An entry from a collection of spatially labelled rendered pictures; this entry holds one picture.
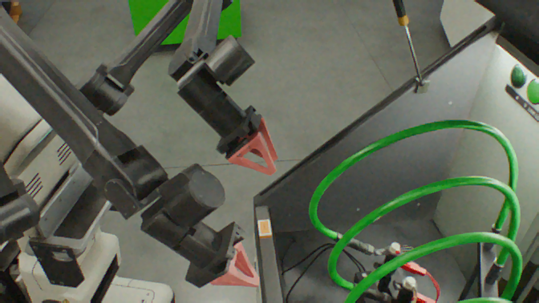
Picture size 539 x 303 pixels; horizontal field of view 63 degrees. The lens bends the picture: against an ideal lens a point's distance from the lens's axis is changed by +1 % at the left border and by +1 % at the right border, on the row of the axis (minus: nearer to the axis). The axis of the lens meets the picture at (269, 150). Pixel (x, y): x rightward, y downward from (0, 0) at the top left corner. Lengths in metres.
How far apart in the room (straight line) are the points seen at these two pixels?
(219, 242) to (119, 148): 0.19
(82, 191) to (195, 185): 0.67
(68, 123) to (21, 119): 0.32
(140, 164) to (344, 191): 0.71
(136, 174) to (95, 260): 0.76
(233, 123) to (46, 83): 0.27
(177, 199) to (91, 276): 0.78
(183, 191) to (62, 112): 0.20
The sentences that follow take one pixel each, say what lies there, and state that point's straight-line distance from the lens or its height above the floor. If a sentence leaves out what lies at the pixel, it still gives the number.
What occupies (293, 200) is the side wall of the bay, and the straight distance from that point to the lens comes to 1.21.
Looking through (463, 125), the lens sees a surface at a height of 1.42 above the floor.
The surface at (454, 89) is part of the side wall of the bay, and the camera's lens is 1.12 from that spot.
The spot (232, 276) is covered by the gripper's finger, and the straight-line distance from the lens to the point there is 0.66.
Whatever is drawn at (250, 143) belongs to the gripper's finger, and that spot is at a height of 1.40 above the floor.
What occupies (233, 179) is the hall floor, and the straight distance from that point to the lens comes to 2.68.
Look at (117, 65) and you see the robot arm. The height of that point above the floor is 1.32.
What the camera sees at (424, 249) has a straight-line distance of 0.65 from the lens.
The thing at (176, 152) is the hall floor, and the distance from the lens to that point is 2.93.
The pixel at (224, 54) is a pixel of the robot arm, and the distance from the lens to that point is 0.68.
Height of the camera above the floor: 1.82
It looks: 39 degrees down
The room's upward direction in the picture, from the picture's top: straight up
